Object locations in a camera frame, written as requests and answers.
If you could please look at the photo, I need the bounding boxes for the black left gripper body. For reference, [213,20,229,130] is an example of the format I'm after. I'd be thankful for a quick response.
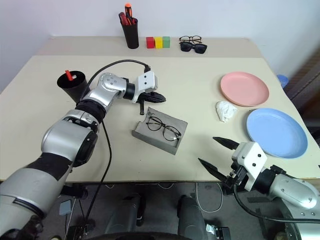
[138,90,154,104]

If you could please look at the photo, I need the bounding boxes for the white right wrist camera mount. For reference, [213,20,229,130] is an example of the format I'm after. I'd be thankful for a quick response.
[231,141,268,192]

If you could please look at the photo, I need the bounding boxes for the black pen cup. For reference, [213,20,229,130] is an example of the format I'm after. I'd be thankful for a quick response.
[56,70,90,103]

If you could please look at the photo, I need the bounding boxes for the dark brown furniture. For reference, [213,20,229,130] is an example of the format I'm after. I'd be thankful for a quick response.
[284,47,320,143]

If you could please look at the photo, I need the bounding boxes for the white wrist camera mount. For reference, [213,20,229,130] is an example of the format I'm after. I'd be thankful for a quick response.
[231,141,268,192]
[131,70,159,104]

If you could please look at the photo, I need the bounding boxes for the blue plastic plate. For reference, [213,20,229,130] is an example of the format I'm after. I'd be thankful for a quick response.
[246,107,309,160]

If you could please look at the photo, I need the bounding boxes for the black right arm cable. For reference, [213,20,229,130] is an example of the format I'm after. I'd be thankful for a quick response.
[233,186,320,222]

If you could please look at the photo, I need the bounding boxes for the white floor cable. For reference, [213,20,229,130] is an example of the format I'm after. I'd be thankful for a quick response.
[195,182,224,213]

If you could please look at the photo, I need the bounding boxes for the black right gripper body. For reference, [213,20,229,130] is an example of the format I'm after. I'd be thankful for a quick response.
[221,161,251,194]

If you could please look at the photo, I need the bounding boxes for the small grey box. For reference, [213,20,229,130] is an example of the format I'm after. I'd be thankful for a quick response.
[59,201,72,216]

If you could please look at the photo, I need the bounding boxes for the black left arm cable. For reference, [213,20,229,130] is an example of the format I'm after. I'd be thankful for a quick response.
[84,59,152,223]

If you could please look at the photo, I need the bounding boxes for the dark rounded shape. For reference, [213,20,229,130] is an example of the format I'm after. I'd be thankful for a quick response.
[177,194,209,240]
[104,192,147,236]

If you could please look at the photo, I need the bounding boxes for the blue round container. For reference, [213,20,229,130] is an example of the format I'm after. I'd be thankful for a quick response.
[276,74,290,88]

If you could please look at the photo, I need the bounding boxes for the black sunglasses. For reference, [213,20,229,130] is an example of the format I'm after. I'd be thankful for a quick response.
[179,42,208,55]

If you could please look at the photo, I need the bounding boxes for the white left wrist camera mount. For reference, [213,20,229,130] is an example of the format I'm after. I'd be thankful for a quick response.
[131,70,159,104]

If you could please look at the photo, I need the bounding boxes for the crumpled white tissue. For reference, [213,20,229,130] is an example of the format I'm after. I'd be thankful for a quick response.
[215,100,238,123]

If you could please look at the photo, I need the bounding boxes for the tortoiseshell round eyeglasses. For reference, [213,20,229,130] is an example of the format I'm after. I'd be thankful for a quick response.
[145,116,182,142]

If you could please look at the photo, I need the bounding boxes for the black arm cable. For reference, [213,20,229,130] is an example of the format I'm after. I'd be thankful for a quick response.
[84,59,152,223]
[233,186,320,222]

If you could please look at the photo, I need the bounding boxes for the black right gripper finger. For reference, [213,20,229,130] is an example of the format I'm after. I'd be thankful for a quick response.
[212,136,241,151]
[197,157,227,183]

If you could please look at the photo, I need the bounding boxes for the pink plastic plate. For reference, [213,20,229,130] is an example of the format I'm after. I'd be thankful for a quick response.
[220,71,270,108]

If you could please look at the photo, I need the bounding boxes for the thin brown frame eyeglasses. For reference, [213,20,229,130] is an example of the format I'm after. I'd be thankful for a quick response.
[178,35,203,44]

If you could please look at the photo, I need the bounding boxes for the grey open glasses case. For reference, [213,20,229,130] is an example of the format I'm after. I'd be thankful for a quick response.
[131,106,189,156]

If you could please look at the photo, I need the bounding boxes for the tall black tool holder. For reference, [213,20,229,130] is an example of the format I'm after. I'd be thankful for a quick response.
[121,17,140,50]

